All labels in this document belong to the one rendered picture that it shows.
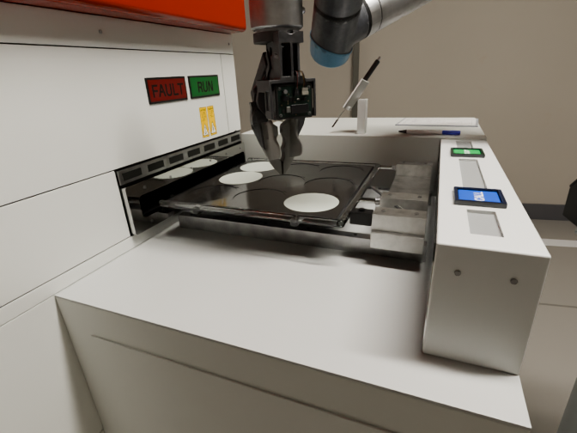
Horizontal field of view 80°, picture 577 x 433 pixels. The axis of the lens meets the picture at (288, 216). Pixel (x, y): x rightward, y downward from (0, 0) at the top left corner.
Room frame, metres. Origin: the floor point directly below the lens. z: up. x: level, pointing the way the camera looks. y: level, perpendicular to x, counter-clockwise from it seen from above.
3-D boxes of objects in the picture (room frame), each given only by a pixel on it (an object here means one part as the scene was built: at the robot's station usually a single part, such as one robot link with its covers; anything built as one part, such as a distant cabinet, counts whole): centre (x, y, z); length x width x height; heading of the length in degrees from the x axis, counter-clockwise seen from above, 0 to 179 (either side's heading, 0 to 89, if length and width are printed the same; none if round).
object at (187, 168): (0.81, 0.21, 0.89); 0.44 x 0.02 x 0.10; 156
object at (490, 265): (0.53, -0.29, 0.89); 0.55 x 0.09 x 0.14; 156
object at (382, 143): (1.05, -0.23, 0.89); 0.62 x 0.35 x 0.14; 66
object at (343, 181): (0.74, 0.01, 0.90); 0.34 x 0.34 x 0.01; 66
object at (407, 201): (0.58, -0.21, 0.89); 0.08 x 0.03 x 0.03; 66
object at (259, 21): (0.56, 0.00, 1.19); 0.08 x 0.08 x 0.05
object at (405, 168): (0.80, -0.30, 0.89); 0.08 x 0.03 x 0.03; 66
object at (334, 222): (0.57, 0.08, 0.90); 0.37 x 0.01 x 0.01; 66
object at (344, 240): (0.60, 0.00, 0.84); 0.50 x 0.02 x 0.03; 66
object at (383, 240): (0.65, -0.24, 0.87); 0.36 x 0.08 x 0.03; 156
